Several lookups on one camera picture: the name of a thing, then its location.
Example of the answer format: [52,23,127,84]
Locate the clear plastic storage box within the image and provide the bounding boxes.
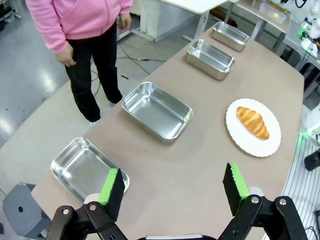
[259,2,287,25]

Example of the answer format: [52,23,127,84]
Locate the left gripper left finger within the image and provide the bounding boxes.
[46,167,141,240]

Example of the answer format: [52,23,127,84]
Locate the white scalloped round plate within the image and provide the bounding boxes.
[225,98,282,158]

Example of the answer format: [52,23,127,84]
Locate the person's right forearm pink sleeve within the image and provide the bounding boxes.
[25,0,69,55]

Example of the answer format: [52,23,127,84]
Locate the person's right hand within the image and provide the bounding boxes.
[55,44,77,68]

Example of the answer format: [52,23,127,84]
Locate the black floor cable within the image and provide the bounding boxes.
[90,56,168,96]

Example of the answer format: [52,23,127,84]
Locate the person's left hand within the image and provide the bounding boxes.
[117,13,133,31]

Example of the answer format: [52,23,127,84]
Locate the person's pink hoodie torso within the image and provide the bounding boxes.
[26,0,134,41]

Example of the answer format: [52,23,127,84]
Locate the black cylindrical object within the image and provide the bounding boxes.
[303,148,320,172]

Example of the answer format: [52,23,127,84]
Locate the beige side table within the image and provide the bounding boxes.
[234,0,294,57]

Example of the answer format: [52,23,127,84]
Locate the stainless steel rectangular container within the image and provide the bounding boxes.
[211,21,250,53]
[121,81,195,145]
[50,136,130,205]
[185,39,236,81]

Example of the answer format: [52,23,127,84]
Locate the golden brown croissant bread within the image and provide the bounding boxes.
[236,106,270,140]

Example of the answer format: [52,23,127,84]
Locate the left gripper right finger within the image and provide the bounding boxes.
[217,162,308,240]

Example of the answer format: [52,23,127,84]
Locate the slotted aluminium base plate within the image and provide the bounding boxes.
[281,132,320,235]

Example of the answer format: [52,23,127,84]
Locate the grey metal mount block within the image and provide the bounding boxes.
[2,182,52,240]

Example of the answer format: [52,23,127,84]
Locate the person's black trousers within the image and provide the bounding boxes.
[64,21,123,123]

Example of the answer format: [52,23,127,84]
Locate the dark brown roll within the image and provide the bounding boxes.
[209,6,239,28]

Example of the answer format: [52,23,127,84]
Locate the large white table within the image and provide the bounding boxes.
[131,0,241,42]

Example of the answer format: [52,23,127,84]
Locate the person's left forearm pink sleeve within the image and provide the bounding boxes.
[116,0,134,16]

